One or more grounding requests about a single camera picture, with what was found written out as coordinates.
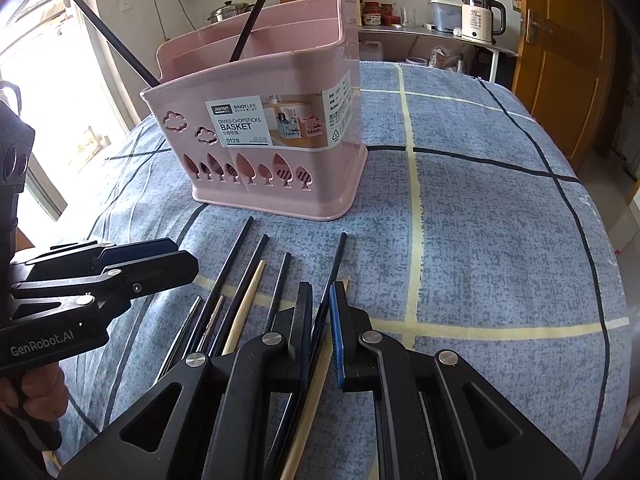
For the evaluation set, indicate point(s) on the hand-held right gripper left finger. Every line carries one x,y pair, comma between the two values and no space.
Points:
295,330

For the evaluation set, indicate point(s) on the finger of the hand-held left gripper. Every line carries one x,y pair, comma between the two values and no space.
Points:
165,267
145,247

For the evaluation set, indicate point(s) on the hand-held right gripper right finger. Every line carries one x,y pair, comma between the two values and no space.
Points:
337,335

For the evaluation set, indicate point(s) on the black chopstick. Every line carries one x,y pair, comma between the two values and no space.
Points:
245,280
336,265
225,275
107,32
281,280
252,10

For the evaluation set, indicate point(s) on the wooden chopstick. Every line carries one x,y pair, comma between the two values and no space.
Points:
247,300
310,410

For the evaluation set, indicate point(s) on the metal chopstick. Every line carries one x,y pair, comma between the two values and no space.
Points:
214,315
180,332

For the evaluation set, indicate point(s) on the pink plastic chopstick basket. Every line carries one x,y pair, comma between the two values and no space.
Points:
250,195

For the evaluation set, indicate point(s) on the person's left hand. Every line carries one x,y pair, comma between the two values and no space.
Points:
37,397

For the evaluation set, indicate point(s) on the blue checked bedsheet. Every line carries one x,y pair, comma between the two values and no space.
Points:
500,260

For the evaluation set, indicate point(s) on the window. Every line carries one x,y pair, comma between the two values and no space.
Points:
30,50

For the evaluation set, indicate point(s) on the stainless steel steamer pot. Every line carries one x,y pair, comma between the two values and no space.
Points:
230,14

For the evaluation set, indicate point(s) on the white plastic jug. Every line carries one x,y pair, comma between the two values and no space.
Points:
371,51

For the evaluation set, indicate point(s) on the crumpled plastic bag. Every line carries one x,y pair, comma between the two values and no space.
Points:
445,58

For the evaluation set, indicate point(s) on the steel side table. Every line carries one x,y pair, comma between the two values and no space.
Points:
425,37

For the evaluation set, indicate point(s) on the clear drinking glass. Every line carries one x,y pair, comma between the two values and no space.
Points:
408,17

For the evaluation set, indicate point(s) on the red lidded jar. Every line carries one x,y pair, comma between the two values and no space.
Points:
371,8
387,10

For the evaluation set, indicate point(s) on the clear water filter pitcher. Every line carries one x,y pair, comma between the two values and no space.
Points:
445,17

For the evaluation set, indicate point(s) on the white electric kettle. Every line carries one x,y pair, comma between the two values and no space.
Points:
480,20

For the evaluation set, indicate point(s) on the orange wooden door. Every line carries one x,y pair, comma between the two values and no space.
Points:
565,35

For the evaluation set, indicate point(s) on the white wall socket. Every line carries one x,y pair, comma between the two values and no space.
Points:
125,5

